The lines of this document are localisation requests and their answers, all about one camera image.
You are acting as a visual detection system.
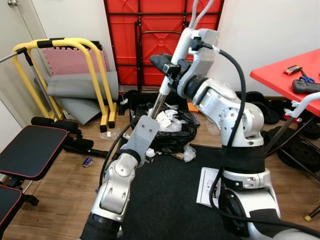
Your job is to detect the black floor mat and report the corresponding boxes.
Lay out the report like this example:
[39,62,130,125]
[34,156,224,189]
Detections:
[114,144,241,240]

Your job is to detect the folded red plastic table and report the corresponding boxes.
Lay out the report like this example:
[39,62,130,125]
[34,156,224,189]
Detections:
[103,0,225,94]

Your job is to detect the white tissue wad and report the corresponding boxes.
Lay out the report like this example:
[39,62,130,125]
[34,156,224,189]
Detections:
[156,110,187,133]

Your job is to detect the black trash bag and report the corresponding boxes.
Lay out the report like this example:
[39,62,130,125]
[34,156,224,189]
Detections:
[134,102,199,154]

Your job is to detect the red table with black legs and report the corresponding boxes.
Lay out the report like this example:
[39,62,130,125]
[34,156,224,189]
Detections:
[249,48,320,222]

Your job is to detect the crumpled white paper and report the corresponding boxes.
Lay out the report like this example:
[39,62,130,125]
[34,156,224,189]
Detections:
[183,145,197,163]

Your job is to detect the grey folded foam mat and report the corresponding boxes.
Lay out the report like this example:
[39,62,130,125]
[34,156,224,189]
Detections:
[46,71,120,126]

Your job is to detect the pink foam mat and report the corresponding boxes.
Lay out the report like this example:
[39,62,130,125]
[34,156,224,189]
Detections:
[40,47,108,76]

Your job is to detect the small silver multitool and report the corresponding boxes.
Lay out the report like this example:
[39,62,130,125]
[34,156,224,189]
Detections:
[284,65,304,76]

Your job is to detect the black game controller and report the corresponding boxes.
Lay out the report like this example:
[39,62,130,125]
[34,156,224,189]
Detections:
[291,80,320,95]

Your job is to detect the black weight plate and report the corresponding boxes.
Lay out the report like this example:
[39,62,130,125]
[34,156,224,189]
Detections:
[277,144,313,171]

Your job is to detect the white door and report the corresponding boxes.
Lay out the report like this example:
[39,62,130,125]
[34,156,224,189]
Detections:
[0,0,51,126]

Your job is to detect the black weight bench red trim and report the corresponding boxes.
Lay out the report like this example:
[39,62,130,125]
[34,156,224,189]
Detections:
[0,116,108,240]

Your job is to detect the yellow metal frame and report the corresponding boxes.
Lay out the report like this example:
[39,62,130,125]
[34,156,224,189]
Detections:
[12,37,119,134]

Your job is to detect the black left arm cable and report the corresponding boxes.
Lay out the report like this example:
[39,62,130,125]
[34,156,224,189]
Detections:
[98,132,132,193]

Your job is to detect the blue handled scissors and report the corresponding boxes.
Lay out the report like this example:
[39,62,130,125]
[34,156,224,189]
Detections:
[299,74,317,84]

